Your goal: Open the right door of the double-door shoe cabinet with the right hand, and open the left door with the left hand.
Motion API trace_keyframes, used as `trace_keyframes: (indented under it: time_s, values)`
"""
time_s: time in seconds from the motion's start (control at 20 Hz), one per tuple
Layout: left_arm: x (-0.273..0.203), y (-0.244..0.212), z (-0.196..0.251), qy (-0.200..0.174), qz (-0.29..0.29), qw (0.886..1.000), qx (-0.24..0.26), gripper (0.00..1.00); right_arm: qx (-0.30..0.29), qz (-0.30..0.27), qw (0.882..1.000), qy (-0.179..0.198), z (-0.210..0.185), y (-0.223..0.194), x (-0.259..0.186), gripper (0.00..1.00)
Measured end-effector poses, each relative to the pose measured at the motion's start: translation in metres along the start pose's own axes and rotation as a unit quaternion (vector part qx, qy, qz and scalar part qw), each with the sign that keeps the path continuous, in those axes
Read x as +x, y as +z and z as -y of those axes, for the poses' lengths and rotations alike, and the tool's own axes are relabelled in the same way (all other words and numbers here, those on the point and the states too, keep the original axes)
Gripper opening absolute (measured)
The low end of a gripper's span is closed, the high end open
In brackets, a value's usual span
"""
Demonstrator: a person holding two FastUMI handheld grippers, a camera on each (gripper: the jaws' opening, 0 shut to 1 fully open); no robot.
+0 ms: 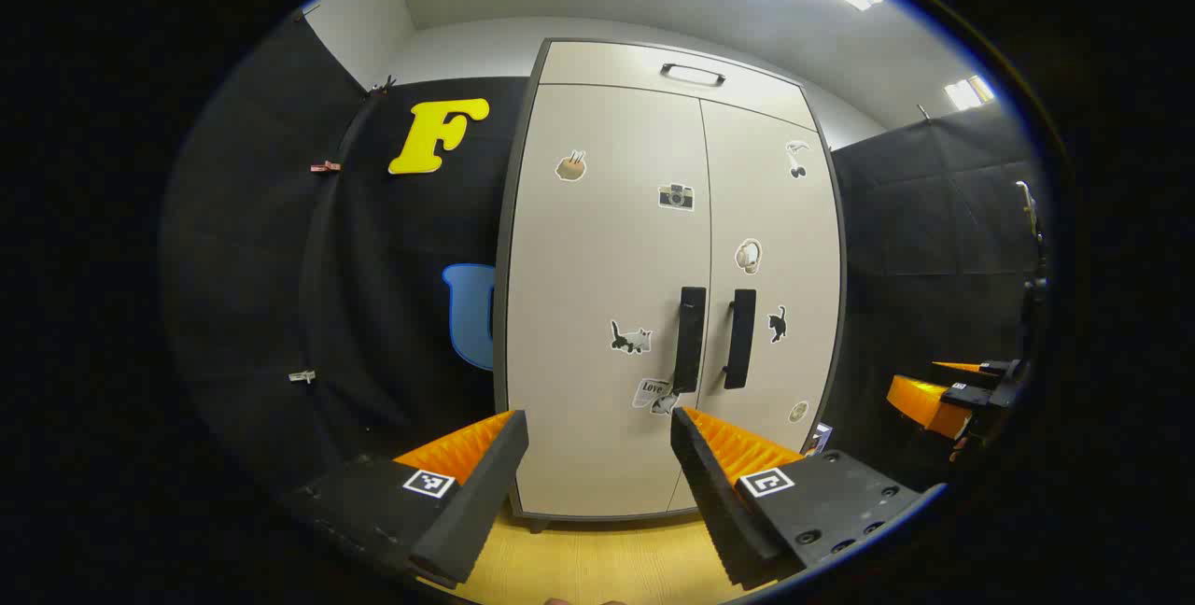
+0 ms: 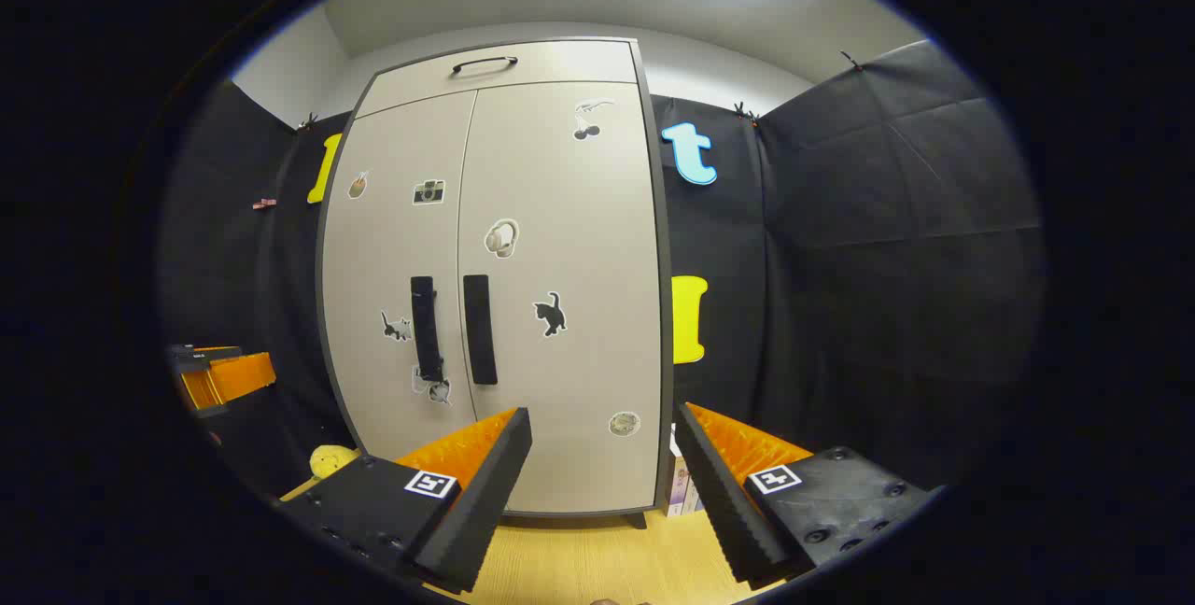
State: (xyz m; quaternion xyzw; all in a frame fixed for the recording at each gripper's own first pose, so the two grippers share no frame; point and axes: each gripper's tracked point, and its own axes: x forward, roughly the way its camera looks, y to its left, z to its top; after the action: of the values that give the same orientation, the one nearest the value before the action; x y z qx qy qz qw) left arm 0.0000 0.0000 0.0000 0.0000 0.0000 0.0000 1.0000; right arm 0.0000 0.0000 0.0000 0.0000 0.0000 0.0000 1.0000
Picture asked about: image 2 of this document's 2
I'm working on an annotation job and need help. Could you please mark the white printed box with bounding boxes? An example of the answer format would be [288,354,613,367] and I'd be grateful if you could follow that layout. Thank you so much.
[665,428,706,517]

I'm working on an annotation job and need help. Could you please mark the camera-sticker beige cabinet door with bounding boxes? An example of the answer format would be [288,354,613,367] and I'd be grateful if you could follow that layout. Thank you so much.
[322,91,479,458]

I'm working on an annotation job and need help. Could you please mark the headphone-sticker beige cabinet door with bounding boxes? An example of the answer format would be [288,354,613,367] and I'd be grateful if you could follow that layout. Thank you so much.
[457,82,666,514]

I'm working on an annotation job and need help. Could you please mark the yellow plush toy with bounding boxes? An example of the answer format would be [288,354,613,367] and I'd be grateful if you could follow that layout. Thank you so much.
[310,444,360,480]

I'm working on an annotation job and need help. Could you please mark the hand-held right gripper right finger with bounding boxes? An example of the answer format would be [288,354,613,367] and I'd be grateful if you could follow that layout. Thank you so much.
[674,402,944,587]

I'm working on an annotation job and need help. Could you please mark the beige double-door shoe cabinet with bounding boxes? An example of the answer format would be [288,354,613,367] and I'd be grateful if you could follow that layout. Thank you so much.
[316,37,675,531]

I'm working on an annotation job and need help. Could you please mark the beige cabinet drawer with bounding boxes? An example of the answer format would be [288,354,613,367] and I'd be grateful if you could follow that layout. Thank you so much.
[357,40,640,118]

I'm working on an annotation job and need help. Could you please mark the black door handle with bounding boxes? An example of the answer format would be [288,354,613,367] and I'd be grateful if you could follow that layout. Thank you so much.
[411,276,445,382]
[463,274,499,387]

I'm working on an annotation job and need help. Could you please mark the black backdrop cloth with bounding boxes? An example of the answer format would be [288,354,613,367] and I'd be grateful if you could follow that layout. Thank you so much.
[159,40,1045,503]

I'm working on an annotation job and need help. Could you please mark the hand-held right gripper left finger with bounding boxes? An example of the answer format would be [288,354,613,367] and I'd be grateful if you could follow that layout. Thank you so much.
[280,407,533,595]

